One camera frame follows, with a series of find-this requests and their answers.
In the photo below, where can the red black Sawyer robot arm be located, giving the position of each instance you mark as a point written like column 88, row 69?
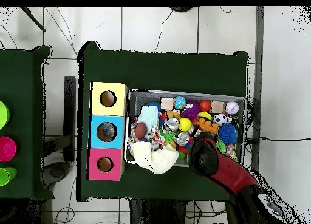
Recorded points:
column 230, row 173

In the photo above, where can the lime green plastic cup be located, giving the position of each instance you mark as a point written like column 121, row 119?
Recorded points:
column 3, row 114
column 7, row 176

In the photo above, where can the cream knitted cloth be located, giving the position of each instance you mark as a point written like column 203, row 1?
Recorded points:
column 155, row 158

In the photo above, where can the blue white patterned ball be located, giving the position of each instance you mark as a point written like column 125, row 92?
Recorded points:
column 179, row 102

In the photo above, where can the pink plastic cup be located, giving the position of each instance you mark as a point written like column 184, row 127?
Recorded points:
column 7, row 148

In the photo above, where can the black slanted rod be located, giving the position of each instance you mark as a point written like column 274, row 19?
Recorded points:
column 34, row 20

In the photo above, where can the smooth yellow ball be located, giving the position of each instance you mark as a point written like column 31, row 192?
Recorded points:
column 185, row 124

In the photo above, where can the orange toy building brick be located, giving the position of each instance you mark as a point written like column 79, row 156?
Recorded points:
column 206, row 125

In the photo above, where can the green spiky ball with eyes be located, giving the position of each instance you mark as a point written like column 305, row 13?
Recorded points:
column 221, row 146

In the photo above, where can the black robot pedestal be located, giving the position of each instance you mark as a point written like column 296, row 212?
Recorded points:
column 158, row 214

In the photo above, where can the red orange ball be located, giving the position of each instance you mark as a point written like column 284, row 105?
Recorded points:
column 205, row 105

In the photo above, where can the brown toy football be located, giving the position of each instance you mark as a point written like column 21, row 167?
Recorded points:
column 141, row 131

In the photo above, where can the white baseball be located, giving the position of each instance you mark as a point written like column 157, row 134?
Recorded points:
column 232, row 108

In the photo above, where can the purple spiky ball with eyes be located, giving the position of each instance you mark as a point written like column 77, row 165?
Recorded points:
column 190, row 112

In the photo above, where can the blue spiky rubber ball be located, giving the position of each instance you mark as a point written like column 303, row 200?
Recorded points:
column 227, row 134

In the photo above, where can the dark green table cloth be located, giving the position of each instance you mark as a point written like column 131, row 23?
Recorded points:
column 170, row 71

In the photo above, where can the black upright panel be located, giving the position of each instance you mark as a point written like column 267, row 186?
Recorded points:
column 69, row 112

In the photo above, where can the shallow silver mesh bin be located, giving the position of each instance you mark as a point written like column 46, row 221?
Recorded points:
column 145, row 95

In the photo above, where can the wooden box with three holes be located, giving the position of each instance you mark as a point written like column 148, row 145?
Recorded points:
column 97, row 109

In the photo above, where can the dark green side table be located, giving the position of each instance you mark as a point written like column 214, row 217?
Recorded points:
column 21, row 76

